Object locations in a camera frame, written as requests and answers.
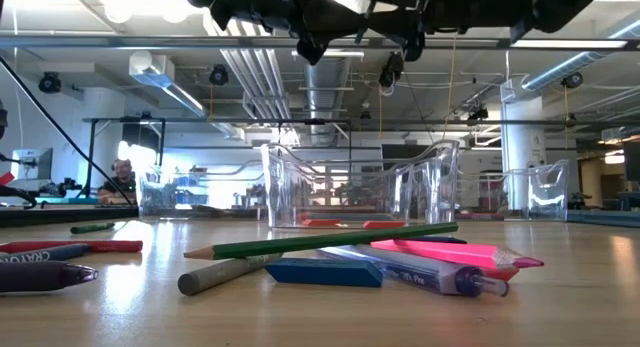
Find blue-grey crayon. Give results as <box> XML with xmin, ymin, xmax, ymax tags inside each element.
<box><xmin>0</xmin><ymin>243</ymin><xmax>91</xmax><ymax>265</ymax></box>

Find black bar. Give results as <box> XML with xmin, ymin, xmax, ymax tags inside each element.
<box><xmin>0</xmin><ymin>185</ymin><xmax>39</xmax><ymax>210</ymax></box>

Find black background rig frame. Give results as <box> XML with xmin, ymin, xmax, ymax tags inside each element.
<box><xmin>82</xmin><ymin>115</ymin><xmax>640</xmax><ymax>208</ymax></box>

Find clear plastic bin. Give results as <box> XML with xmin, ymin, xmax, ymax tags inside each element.
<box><xmin>272</xmin><ymin>154</ymin><xmax>441</xmax><ymax>221</ymax></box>
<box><xmin>457</xmin><ymin>159</ymin><xmax>570</xmax><ymax>222</ymax></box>
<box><xmin>137</xmin><ymin>159</ymin><xmax>267</xmax><ymax>221</ymax></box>
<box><xmin>260</xmin><ymin>139</ymin><xmax>460</xmax><ymax>232</ymax></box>

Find person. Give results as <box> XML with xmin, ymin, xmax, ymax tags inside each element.
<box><xmin>97</xmin><ymin>157</ymin><xmax>138</xmax><ymax>207</ymax></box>

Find red pencil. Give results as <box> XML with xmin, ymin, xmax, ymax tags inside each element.
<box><xmin>0</xmin><ymin>239</ymin><xmax>144</xmax><ymax>255</ymax></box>

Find long ceiling light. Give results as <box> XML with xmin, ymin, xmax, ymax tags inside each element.
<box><xmin>509</xmin><ymin>38</ymin><xmax>629</xmax><ymax>50</ymax></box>

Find white ceiling unit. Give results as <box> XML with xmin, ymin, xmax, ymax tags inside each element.
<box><xmin>128</xmin><ymin>50</ymin><xmax>176</xmax><ymax>89</ymax></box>

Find white column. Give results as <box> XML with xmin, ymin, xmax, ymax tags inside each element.
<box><xmin>500</xmin><ymin>94</ymin><xmax>547</xmax><ymax>213</ymax></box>

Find long green pencil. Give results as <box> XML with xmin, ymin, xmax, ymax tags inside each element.
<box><xmin>183</xmin><ymin>221</ymin><xmax>460</xmax><ymax>262</ymax></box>

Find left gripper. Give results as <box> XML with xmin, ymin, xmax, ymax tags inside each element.
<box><xmin>182</xmin><ymin>0</ymin><xmax>369</xmax><ymax>67</ymax></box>

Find silver ceiling duct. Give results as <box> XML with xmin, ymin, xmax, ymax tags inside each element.
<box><xmin>302</xmin><ymin>0</ymin><xmax>374</xmax><ymax>144</ymax></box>

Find green crayon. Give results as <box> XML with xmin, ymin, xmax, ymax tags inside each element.
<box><xmin>69</xmin><ymin>221</ymin><xmax>116</xmax><ymax>235</ymax></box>

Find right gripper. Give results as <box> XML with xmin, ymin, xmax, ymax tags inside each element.
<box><xmin>367</xmin><ymin>0</ymin><xmax>436</xmax><ymax>63</ymax></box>

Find black ceiling camera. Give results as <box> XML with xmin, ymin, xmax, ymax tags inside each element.
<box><xmin>378</xmin><ymin>50</ymin><xmax>406</xmax><ymax>89</ymax></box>
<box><xmin>560</xmin><ymin>70</ymin><xmax>584</xmax><ymax>90</ymax></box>
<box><xmin>38</xmin><ymin>71</ymin><xmax>63</xmax><ymax>95</ymax></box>
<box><xmin>208</xmin><ymin>64</ymin><xmax>230</xmax><ymax>87</ymax></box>
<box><xmin>466</xmin><ymin>106</ymin><xmax>490</xmax><ymax>127</ymax></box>

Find blue eraser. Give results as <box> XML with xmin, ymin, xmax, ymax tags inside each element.
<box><xmin>264</xmin><ymin>257</ymin><xmax>385</xmax><ymax>290</ymax></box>

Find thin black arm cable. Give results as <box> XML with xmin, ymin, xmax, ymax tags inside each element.
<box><xmin>0</xmin><ymin>55</ymin><xmax>136</xmax><ymax>208</ymax></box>

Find grey crayon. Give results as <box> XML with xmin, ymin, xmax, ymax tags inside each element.
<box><xmin>177</xmin><ymin>252</ymin><xmax>284</xmax><ymax>297</ymax></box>

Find pale blue ceiling duct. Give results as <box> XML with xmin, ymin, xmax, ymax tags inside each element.
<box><xmin>521</xmin><ymin>16</ymin><xmax>640</xmax><ymax>93</ymax></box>

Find black aluminium table frame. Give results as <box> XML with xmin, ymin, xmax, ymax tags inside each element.
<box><xmin>0</xmin><ymin>34</ymin><xmax>640</xmax><ymax>229</ymax></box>

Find white ceiling pipes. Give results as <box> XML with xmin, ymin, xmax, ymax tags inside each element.
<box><xmin>219</xmin><ymin>16</ymin><xmax>296</xmax><ymax>123</ymax></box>

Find dark screen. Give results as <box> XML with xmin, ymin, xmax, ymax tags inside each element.
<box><xmin>622</xmin><ymin>139</ymin><xmax>640</xmax><ymax>183</ymax></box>
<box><xmin>380</xmin><ymin>143</ymin><xmax>432</xmax><ymax>171</ymax></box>

